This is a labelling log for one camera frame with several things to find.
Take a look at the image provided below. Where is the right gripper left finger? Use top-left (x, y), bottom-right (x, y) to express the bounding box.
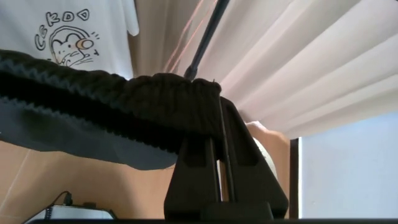
top-left (164, 136), bottom-right (222, 220)

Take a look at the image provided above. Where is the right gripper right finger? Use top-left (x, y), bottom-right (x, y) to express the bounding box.
top-left (219, 96), bottom-right (289, 220)

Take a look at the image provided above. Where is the black garment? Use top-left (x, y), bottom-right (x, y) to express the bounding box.
top-left (0, 49), bottom-right (223, 171)

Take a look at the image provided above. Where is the white printed t-shirt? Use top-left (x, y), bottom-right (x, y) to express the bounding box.
top-left (0, 0), bottom-right (140, 80)

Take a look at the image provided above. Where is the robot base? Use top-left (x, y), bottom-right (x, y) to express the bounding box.
top-left (23, 190), bottom-right (118, 220)

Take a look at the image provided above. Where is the white laundry basket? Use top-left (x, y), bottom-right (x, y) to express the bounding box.
top-left (252, 136), bottom-right (278, 180)

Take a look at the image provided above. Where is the black clothes rack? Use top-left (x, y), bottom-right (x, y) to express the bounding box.
top-left (183, 0), bottom-right (231, 81)

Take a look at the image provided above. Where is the beige curtain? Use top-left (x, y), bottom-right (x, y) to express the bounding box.
top-left (129, 0), bottom-right (398, 140)

